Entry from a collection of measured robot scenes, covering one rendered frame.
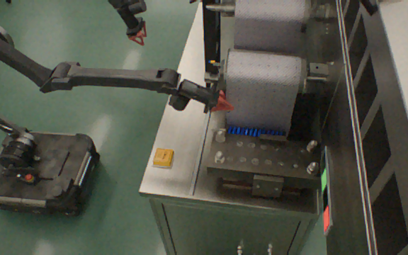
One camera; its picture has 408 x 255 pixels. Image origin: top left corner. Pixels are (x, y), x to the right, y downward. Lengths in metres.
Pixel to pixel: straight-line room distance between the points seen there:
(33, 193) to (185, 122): 1.16
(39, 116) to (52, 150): 0.70
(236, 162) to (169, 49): 2.30
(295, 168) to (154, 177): 0.53
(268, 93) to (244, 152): 0.23
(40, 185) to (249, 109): 1.50
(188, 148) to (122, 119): 1.46
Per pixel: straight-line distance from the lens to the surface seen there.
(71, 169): 2.36
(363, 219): 0.74
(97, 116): 2.93
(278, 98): 1.22
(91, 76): 1.29
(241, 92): 1.21
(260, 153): 1.28
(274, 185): 1.25
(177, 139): 1.48
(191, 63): 1.82
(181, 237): 1.69
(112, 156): 2.64
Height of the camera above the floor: 2.06
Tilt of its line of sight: 50 degrees down
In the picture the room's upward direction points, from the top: 3 degrees counter-clockwise
